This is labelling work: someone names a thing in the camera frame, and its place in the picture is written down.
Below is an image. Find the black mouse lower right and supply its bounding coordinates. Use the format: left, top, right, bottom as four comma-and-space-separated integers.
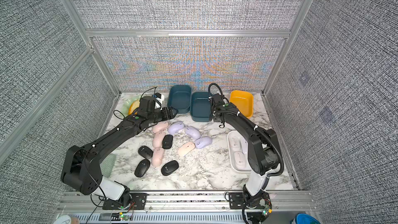
161, 160, 179, 176

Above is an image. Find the yellow storage box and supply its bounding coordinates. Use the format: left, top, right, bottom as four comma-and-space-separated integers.
230, 90, 254, 118

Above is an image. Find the teal storage box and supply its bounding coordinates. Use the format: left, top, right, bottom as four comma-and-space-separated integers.
190, 91, 210, 122
167, 85, 192, 114

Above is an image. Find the pink mouse top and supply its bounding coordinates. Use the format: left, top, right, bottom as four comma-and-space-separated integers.
152, 121, 169, 133

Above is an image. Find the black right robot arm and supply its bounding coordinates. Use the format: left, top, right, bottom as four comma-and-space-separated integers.
208, 83, 285, 200

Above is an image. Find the black mouse centre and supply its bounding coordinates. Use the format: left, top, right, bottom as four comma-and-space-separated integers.
162, 134, 174, 150

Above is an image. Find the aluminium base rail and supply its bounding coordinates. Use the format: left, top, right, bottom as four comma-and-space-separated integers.
54, 190, 321, 224

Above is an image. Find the teal storage box right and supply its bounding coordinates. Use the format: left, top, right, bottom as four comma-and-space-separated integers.
190, 91, 210, 122

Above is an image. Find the purple mouse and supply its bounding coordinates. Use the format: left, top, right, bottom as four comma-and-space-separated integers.
183, 126, 202, 141
167, 121, 185, 135
194, 136, 212, 149

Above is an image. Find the green wavy plate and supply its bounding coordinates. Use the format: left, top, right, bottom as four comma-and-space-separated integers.
120, 95, 140, 116

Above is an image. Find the white round object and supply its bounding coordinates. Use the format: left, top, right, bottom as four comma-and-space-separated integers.
53, 215, 80, 224

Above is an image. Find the green cloth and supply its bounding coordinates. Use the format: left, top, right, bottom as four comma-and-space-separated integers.
100, 153, 117, 178

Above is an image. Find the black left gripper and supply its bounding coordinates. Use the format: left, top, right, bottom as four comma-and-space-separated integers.
148, 106, 179, 124

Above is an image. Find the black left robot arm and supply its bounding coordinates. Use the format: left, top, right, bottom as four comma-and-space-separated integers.
61, 96, 178, 205

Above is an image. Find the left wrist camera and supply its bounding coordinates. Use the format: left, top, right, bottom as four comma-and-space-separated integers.
153, 92, 165, 108

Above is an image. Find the black mouse lower left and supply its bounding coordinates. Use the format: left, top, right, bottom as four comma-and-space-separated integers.
134, 159, 150, 178

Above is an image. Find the white storage box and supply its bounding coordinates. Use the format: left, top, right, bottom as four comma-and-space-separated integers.
227, 130, 252, 174

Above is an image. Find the black mouse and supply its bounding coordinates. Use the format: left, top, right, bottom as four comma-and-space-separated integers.
162, 134, 174, 150
161, 160, 179, 176
138, 146, 153, 160
134, 159, 150, 178

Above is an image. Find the peach pink mouse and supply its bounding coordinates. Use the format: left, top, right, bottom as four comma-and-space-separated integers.
177, 141, 195, 157

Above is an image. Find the pink mouse lower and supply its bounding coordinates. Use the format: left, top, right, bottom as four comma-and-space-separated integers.
151, 147, 164, 168

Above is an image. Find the blue round object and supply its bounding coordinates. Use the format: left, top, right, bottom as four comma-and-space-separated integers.
290, 213, 320, 224

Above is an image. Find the white mouse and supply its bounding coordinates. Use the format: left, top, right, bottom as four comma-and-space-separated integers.
229, 136, 240, 152
234, 151, 246, 170
240, 138, 248, 154

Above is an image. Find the pink mouse middle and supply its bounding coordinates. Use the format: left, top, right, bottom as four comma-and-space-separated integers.
152, 130, 166, 148

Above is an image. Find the teal storage box left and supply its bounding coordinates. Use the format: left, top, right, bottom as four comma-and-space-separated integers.
167, 85, 192, 114

